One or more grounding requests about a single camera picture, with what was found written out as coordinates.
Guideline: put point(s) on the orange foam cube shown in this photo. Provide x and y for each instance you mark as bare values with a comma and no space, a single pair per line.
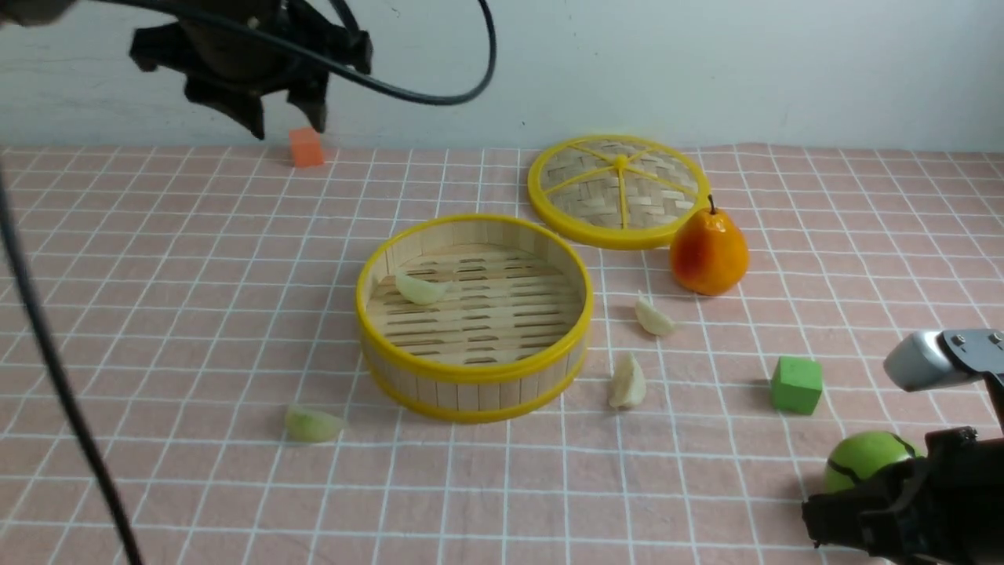
306,148

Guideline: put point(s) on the orange toy pear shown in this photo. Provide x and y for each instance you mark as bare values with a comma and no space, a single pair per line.
710,254

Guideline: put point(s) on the pink checkered tablecloth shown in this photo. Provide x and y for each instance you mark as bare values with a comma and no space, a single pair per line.
197,293

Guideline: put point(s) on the green foam cube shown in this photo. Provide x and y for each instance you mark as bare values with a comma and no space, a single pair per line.
797,385

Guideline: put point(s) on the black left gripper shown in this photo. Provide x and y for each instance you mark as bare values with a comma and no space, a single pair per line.
231,72

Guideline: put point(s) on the yellow bamboo steamer tray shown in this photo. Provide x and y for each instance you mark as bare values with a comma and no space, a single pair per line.
509,337

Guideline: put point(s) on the green toy watermelon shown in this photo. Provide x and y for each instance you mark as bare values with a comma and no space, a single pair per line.
859,456

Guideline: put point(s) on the white dumpling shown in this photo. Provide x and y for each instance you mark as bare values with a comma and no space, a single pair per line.
628,386
653,321

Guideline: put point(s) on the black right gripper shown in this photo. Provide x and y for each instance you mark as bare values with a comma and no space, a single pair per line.
944,508

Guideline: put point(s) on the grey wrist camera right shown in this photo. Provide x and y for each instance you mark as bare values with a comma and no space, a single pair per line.
933,359

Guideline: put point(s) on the green dumpling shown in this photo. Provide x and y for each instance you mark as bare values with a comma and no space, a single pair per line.
306,425
420,291

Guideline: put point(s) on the yellow bamboo steamer lid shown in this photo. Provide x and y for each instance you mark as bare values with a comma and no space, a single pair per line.
616,191

